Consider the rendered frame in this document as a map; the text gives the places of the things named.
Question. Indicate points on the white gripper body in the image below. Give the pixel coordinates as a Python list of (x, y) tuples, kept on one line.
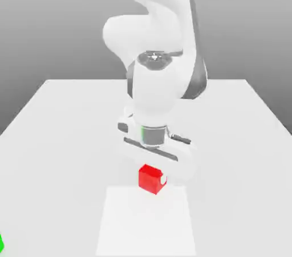
[(173, 165)]

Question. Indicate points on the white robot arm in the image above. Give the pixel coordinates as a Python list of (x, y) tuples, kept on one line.
[(155, 92)]

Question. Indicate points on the small green cube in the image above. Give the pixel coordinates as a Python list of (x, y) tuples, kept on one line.
[(1, 244)]

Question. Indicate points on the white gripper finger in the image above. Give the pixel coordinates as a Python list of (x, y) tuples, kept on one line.
[(163, 179)]

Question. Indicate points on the small red cube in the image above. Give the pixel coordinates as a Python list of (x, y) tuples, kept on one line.
[(149, 180)]

